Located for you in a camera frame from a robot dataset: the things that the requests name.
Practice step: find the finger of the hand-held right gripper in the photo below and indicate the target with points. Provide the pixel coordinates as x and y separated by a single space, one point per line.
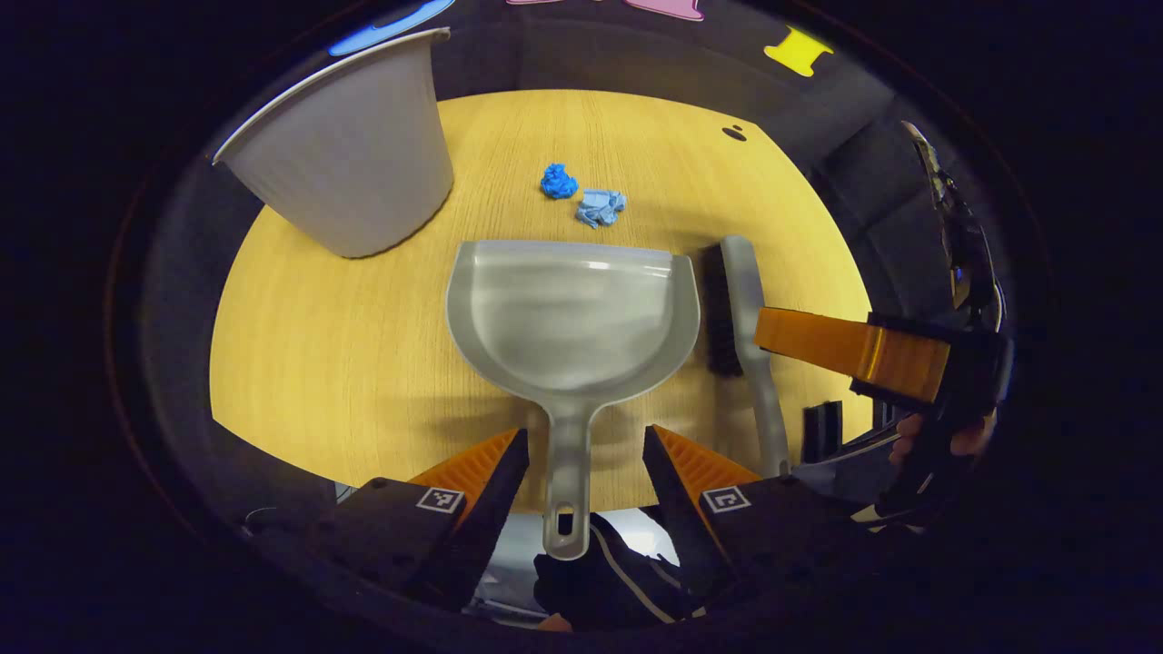
913 327
822 431

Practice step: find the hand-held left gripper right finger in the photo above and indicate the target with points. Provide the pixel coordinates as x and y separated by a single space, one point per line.
672 509

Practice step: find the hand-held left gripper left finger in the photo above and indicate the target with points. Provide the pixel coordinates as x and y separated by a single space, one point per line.
495 509

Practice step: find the grey dustpan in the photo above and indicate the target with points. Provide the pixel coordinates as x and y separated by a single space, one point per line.
572 318

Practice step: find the light blue paper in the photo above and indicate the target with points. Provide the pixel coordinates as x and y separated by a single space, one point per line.
600 209

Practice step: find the white garbage bin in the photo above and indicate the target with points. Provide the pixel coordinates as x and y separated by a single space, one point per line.
354 154

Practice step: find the small grey broom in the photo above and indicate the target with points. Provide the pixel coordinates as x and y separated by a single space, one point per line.
750 291

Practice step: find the dark blue paper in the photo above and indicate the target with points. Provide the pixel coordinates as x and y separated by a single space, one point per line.
558 182

